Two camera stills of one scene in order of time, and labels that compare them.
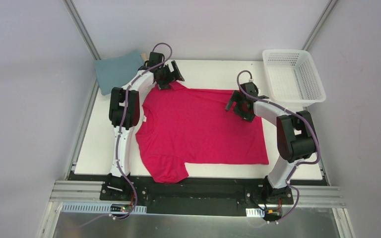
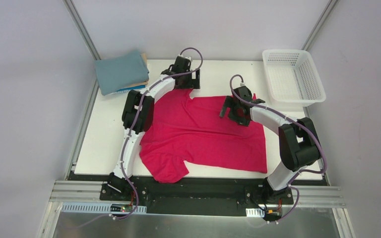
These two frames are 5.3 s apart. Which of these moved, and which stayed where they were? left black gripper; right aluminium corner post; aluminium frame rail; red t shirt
Moved: left black gripper
Stayed: aluminium frame rail; red t shirt; right aluminium corner post
